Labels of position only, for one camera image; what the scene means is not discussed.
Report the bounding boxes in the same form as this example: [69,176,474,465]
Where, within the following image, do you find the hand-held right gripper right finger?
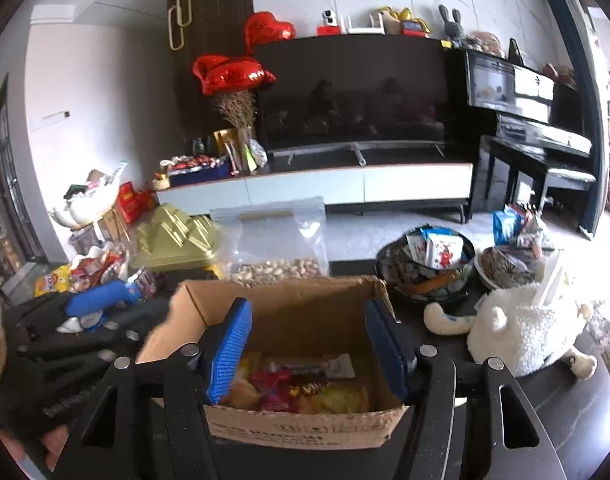
[365,299,558,480]

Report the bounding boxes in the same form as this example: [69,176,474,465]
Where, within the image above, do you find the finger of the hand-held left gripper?
[65,281,137,318]
[20,300,172,377]

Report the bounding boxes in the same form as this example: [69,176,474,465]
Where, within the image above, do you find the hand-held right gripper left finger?
[60,297,253,480]

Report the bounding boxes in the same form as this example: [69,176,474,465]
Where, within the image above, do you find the silver snack packet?
[58,312,104,336]

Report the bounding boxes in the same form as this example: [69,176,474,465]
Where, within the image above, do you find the orange snack packet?
[220,354,262,409]

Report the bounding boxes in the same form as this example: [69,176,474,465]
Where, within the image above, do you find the red snack packet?
[249,369,297,412]

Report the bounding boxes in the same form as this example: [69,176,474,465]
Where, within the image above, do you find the yellow chip packet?
[309,384,372,415]

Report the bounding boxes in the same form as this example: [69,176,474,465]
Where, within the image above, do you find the white snack bar wrapper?
[261,352,357,382]

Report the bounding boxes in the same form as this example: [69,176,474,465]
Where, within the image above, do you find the dark snack packet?
[289,374,332,397]

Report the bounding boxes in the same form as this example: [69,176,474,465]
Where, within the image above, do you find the brown cardboard box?
[135,275,411,450]

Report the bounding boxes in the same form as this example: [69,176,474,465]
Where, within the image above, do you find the patterned bowl of snacks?
[374,224,479,304]

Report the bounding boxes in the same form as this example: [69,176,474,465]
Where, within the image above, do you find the patterned plate of snacks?
[476,246,556,292]

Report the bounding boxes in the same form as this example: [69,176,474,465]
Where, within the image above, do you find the person's left hand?
[38,426,71,466]

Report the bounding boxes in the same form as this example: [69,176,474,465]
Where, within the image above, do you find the pile of assorted snack packets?
[34,249,132,297]

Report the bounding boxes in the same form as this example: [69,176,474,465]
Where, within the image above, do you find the small cardboard box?
[92,209,132,247]

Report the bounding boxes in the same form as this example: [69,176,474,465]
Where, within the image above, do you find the gold pyramid box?
[134,202,225,274]

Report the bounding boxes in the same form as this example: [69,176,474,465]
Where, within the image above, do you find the red gift boxes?
[116,181,157,224]

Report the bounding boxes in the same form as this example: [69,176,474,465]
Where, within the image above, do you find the clear zip bag of nuts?
[209,196,332,287]

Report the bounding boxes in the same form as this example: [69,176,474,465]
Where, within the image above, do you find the white plush rabbit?
[424,260,599,382]

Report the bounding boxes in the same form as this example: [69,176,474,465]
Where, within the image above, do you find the dark glass door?
[0,74,42,263]

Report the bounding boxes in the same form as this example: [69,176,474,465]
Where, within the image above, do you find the dark blue chocolate box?
[159,155,232,187]

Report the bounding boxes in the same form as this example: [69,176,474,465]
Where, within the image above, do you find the blue snack bag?
[491,204,534,247]

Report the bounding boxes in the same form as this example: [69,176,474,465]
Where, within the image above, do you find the white television cabinet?
[155,160,476,224]

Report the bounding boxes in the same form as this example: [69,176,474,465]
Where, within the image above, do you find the gold gift bag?
[213,128,239,177]

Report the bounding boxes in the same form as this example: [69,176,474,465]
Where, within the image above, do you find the silver foil bag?
[246,138,269,169]

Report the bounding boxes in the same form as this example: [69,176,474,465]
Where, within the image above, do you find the dried flower bouquet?
[212,90,259,134]

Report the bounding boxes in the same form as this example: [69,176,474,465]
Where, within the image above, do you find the black piano bench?
[536,166,599,224]

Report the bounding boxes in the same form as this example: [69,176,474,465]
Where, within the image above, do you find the black television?
[252,34,448,155]

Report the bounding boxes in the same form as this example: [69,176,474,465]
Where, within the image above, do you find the black upright piano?
[445,47,599,235]

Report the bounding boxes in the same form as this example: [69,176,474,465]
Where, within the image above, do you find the small red heart balloon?
[244,11,297,57]

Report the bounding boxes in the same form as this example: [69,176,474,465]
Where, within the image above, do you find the brown plush bear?
[467,31,504,57]

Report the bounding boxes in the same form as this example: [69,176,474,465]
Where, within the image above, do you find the white router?
[345,13,387,37]

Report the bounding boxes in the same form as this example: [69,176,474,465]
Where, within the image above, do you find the grey bunny doll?
[437,4,466,49]

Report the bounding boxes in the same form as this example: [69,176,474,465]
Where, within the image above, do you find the yellow toy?
[375,6,432,37]

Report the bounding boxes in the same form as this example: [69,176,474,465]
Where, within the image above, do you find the gold wall decoration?
[166,0,194,52]

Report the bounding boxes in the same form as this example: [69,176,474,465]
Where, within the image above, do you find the white security camera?
[316,7,342,37]

